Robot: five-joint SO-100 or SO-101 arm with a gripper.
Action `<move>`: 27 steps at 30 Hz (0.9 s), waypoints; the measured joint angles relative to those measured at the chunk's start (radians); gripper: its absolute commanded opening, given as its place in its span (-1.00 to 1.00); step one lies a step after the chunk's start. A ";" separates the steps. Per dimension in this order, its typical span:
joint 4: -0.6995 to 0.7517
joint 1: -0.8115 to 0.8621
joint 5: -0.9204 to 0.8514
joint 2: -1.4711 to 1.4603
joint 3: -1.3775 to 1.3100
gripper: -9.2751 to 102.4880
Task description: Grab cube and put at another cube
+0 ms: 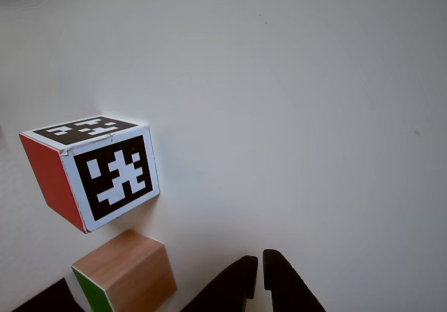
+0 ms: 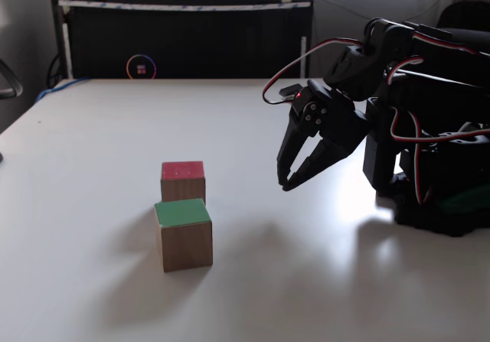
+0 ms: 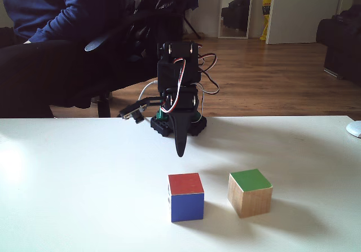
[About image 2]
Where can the wooden cube with green top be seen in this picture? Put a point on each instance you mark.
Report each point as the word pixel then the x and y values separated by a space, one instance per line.
pixel 183 238

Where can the cube with red top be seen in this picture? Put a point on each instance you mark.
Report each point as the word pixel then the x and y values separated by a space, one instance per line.
pixel 181 183

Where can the black computer case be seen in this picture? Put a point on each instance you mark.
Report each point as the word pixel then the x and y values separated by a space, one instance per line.
pixel 191 43

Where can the green clamp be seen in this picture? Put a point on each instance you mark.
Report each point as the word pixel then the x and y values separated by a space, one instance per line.
pixel 465 200

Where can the black office chair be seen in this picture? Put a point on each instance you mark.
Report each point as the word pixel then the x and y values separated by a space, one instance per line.
pixel 465 15

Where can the black chair armrest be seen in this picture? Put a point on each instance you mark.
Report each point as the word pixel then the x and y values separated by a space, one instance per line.
pixel 11 82

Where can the small black camera module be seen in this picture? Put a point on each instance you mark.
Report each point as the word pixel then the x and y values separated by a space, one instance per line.
pixel 289 90

